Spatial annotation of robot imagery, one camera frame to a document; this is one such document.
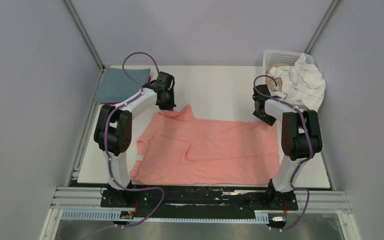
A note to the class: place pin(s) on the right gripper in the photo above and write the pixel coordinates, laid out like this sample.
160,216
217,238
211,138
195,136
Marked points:
268,120

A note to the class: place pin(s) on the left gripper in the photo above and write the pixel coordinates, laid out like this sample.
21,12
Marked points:
171,106

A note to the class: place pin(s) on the salmon pink t-shirt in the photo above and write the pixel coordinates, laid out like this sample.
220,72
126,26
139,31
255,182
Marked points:
177,148

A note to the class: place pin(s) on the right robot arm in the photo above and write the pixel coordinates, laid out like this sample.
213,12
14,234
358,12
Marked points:
300,139

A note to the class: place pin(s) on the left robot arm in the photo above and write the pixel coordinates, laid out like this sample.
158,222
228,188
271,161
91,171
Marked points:
114,128

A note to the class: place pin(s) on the folded red t-shirt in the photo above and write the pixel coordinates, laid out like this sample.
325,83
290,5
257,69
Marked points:
110,103

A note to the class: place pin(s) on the beige crumpled t-shirt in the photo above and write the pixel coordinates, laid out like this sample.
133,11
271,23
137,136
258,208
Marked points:
278,74

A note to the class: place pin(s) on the white plastic laundry basket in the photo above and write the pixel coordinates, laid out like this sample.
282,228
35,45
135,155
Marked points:
283,59

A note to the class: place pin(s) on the white crumpled t-shirt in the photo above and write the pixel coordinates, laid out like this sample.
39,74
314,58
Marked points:
303,84

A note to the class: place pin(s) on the folded grey-blue t-shirt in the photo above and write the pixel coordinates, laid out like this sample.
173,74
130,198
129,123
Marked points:
115,72

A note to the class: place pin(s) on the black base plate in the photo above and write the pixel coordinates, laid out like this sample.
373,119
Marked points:
192,202

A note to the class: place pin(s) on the aluminium frame rail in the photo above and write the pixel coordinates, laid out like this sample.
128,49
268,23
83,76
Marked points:
77,198

